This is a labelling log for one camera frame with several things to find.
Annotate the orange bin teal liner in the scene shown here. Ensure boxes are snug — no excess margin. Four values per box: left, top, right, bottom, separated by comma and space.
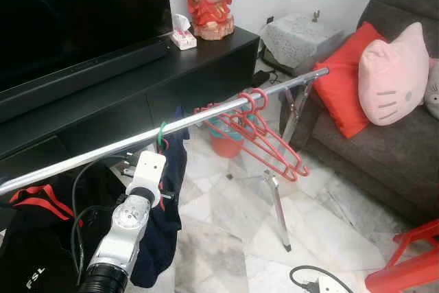
208, 115, 256, 159

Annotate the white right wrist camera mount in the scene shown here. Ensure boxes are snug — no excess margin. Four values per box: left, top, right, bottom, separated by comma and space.
318, 276, 350, 293

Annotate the grey owl face cushion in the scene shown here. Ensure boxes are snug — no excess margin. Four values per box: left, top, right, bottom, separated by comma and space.
423, 58, 439, 119

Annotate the white pink tissue pack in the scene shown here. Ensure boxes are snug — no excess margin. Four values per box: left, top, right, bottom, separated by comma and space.
171, 14, 198, 51

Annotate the black shirt red trim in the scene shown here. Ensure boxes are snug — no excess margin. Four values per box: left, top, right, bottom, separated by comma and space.
0, 163, 131, 293

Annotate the navy shirt red collar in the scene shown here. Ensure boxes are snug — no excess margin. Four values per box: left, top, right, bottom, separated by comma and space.
130, 106, 190, 289

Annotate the black TV cabinet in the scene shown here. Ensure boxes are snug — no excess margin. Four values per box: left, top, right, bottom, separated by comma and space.
0, 27, 261, 178

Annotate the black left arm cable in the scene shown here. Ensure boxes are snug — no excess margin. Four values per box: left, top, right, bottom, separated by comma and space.
70, 154, 148, 287

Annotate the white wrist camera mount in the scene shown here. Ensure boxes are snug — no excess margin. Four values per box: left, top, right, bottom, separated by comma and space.
318, 276, 350, 293
126, 150, 168, 209

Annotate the red deity statue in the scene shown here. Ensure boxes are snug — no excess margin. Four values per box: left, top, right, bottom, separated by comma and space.
182, 0, 240, 40

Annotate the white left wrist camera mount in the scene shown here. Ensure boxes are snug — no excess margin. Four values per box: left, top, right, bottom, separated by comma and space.
126, 150, 168, 209

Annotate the red plastic stool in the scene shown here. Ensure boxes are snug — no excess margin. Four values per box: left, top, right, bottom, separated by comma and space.
364, 219, 439, 293

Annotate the red plastic hanger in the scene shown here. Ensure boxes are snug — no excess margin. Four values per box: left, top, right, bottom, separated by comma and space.
206, 89, 310, 178
194, 93, 302, 182

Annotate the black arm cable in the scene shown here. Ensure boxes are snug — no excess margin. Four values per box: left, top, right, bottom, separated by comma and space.
70, 154, 148, 287
289, 265, 355, 293

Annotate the red cushion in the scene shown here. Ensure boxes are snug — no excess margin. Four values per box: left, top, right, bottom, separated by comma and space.
313, 22, 385, 139

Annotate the green plastic hanger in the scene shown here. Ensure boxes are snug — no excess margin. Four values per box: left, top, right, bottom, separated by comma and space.
157, 122, 169, 149

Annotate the dark grey sofa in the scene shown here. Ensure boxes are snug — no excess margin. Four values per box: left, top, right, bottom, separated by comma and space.
304, 0, 439, 226

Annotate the side table with lace cloth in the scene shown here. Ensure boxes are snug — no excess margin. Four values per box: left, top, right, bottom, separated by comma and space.
259, 13, 346, 69

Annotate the silver clothes rack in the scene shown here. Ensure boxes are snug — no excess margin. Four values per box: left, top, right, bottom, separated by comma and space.
0, 67, 331, 253

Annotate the black television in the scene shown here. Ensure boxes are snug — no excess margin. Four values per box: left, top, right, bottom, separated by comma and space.
0, 0, 173, 92

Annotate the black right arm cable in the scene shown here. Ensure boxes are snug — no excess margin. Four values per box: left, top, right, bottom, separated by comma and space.
289, 265, 355, 293

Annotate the black power adapter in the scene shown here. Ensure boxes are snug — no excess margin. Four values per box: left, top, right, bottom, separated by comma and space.
251, 67, 276, 89

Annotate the pink cat face cushion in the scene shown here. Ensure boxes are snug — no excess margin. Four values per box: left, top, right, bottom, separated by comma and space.
357, 22, 431, 127

